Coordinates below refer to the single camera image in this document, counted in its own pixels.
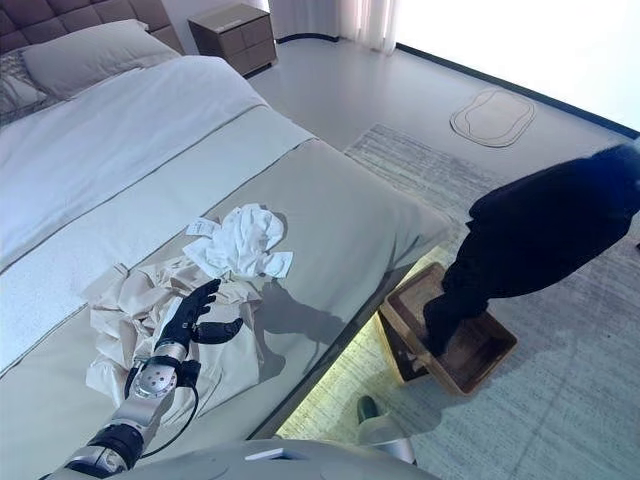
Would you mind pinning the black garment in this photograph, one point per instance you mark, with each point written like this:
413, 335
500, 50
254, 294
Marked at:
540, 225

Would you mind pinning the beige garment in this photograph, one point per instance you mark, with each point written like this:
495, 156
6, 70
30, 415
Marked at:
125, 310

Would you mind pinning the small oval floor mat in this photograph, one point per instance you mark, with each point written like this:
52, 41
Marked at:
492, 117

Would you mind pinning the white garment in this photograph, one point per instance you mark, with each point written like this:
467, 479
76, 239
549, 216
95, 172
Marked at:
245, 240

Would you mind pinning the plain beige pillow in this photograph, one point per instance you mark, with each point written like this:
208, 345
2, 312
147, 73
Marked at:
90, 60

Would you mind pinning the brown wooden nightstand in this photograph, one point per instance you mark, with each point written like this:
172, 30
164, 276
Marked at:
235, 40

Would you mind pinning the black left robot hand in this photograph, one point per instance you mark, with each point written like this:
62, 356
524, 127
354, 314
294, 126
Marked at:
192, 315

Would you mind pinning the beige upholstered bed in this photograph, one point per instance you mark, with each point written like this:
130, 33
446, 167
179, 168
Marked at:
325, 200

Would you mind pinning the white duvet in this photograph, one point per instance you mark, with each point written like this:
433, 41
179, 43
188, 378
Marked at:
125, 125

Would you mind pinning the white sheer curtain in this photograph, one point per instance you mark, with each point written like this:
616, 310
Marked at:
365, 20

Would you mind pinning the white paper clothing tag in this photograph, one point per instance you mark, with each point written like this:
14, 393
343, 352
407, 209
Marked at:
199, 227

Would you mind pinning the black window base rail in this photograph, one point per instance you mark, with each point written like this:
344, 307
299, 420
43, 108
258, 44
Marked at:
575, 111

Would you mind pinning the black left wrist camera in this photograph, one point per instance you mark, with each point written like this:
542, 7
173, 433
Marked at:
190, 374

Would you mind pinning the grey robot torso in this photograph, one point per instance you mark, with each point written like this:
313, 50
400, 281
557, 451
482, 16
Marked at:
225, 462

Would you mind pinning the brown woven laundry basket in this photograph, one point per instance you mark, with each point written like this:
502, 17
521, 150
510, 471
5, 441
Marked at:
495, 350

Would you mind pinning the grey patterned pillow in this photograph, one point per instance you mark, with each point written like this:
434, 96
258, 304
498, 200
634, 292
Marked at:
17, 90

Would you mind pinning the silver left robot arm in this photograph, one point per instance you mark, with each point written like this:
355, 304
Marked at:
150, 382

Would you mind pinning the brown tufted headboard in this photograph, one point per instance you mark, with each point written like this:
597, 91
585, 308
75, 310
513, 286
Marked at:
75, 15

